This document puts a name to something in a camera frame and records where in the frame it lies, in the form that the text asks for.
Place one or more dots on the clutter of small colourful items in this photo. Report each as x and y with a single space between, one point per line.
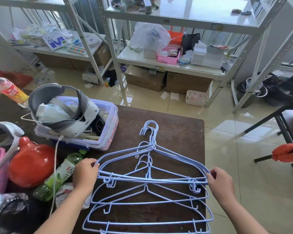
136 4

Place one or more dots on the clear storage box purple lid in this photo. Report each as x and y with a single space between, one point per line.
109 121

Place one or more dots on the person's right thumb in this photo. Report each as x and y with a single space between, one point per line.
214 171

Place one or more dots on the long brown cardboard box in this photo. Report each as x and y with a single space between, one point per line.
56 62

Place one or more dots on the white paper tissue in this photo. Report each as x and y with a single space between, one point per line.
169 95

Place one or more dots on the green tea bottle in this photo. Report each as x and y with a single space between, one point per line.
59 175

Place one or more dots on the white and grey VR headset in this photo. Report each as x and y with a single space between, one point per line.
86 112

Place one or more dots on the clear plastic bag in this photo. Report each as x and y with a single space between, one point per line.
149 35

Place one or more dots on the person's right hand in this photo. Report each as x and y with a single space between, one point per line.
222 186

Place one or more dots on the large white metal shelf rack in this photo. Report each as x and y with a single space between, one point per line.
185 14

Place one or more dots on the clear water bottle blue cap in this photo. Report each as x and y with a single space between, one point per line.
7 201

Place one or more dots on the white boxes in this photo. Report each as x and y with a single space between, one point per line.
205 56

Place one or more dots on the red plastic jug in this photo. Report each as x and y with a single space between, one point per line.
31 165

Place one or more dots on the white and red packet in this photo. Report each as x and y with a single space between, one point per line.
64 192

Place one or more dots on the colourful paint set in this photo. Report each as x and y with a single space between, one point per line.
76 49

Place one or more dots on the white plastic floor bin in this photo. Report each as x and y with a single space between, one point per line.
195 98

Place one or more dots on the open brown cardboard box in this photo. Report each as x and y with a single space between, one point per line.
142 79

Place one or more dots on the red label drink bottle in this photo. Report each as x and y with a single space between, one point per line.
11 91

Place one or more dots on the orange red plastic bag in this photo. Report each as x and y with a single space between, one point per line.
284 153

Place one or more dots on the black metal chair frame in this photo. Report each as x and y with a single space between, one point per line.
282 124

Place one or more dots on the person's left hand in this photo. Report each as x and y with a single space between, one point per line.
84 174

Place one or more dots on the person's right forearm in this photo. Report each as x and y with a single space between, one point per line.
241 218

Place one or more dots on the white tape rolls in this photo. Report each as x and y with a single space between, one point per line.
92 40

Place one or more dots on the closed brown cardboard box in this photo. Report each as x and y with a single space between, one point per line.
188 82

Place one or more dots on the person's left thumb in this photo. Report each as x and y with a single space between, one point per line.
94 166

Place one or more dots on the orange plastic basket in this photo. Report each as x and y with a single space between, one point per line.
175 36

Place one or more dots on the black bag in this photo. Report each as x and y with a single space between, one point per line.
190 41

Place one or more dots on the blue oval case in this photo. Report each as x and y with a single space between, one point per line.
184 61

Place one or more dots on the white device on floor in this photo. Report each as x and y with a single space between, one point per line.
90 76

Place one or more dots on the pink plastic basket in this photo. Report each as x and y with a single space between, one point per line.
167 59

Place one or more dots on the blue and white package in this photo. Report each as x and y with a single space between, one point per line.
56 41

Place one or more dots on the person's left forearm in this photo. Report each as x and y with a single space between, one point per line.
66 213

